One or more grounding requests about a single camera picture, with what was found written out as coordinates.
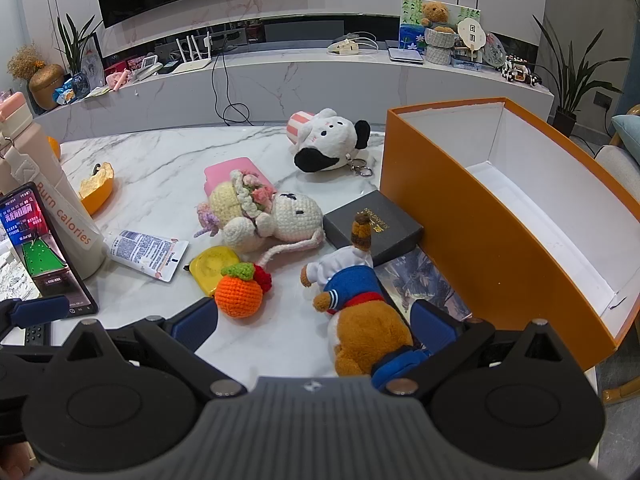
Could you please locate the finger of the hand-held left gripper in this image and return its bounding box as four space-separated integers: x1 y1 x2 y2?
0 296 71 333

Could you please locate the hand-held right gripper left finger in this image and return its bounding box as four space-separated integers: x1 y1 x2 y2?
60 297 248 401

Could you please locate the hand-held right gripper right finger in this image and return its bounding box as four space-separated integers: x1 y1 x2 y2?
385 299 571 396

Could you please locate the illustrated card box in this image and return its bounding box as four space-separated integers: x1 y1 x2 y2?
372 249 473 323

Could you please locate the crochet orange toy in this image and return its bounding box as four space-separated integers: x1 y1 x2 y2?
215 261 275 319

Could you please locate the brown plush toy blue outfit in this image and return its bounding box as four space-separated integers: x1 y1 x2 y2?
300 212 431 378

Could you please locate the white printed tube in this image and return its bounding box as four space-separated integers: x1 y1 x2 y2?
102 230 190 282

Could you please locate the orange cardboard box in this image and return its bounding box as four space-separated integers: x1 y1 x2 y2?
378 97 640 371

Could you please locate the black gift box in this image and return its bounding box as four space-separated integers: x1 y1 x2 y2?
323 190 425 267

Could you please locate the white crochet bunny doll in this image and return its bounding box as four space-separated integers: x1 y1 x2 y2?
196 170 326 267

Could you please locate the pink wallet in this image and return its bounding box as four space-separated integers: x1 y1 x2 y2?
203 157 273 196

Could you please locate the black and white plush toy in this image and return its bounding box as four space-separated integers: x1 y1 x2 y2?
287 108 373 177

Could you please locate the black remote control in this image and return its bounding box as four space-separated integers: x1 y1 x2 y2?
22 322 53 346

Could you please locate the foldable smartphone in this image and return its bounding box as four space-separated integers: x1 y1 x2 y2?
0 182 99 317

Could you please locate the beige water bottle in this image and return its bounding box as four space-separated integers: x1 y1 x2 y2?
0 91 107 280

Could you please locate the blue snack packet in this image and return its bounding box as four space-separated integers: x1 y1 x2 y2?
54 72 88 106

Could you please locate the gold vase with dried flowers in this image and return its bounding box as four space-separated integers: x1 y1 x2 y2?
7 44 66 111

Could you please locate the tall potted plant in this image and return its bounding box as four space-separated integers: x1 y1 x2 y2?
532 12 631 136

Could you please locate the white wooden armchair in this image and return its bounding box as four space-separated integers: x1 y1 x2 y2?
592 105 640 406

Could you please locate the framed picture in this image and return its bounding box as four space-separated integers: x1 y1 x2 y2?
80 32 106 93

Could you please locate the white marble television console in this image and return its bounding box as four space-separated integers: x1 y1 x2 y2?
30 10 556 131

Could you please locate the white router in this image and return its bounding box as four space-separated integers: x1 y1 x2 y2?
172 32 213 75

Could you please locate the green leafy plant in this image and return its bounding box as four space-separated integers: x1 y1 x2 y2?
55 12 103 76

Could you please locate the flat blue box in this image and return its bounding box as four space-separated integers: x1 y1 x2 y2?
450 50 483 70

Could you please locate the black and white toy car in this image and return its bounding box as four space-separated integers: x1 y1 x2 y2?
501 55 543 86

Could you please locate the grey laptop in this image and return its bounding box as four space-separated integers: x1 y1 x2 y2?
387 47 426 64

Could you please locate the blue cushion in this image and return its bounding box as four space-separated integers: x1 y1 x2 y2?
611 114 640 148

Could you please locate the white power strip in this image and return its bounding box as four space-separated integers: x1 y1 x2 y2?
328 35 362 56

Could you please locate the round paper fan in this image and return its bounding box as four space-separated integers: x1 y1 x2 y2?
457 16 487 51

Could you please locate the painted canvas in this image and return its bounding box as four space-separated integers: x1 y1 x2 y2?
398 0 482 56

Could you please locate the black cable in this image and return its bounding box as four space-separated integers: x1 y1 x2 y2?
210 52 251 126

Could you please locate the white cable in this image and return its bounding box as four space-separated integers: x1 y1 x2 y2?
350 31 388 53

